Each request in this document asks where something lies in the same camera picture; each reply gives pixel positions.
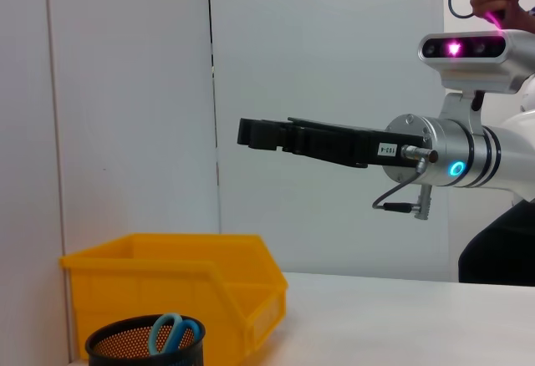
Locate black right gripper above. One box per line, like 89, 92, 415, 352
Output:
237, 117, 424, 170

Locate blue scissors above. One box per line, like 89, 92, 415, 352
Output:
148, 313, 197, 357

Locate person forearm dark sleeve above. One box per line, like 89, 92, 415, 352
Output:
501, 4, 535, 35

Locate black mesh pen cup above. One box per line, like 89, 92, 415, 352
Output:
84, 314, 206, 366

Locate yellow plastic bin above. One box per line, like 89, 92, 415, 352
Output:
58, 232, 289, 361

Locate right gripper cable with connector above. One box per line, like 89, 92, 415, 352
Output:
371, 144, 438, 220

